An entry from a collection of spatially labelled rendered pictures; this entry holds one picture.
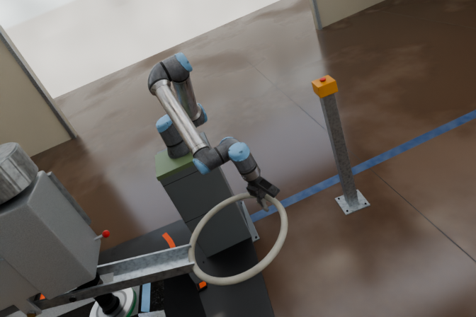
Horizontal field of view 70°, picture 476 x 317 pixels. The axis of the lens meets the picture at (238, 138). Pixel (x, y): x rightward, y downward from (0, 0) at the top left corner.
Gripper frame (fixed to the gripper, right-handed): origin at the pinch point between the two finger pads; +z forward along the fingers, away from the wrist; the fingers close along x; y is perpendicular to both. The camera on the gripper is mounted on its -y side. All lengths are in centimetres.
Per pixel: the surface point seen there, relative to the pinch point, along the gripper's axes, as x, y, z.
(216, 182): -15, 77, 20
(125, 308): 76, 26, -3
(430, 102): -231, 26, 102
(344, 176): -80, 24, 61
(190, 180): -2, 84, 8
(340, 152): -82, 22, 39
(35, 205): 71, 17, -68
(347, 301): -9, -9, 91
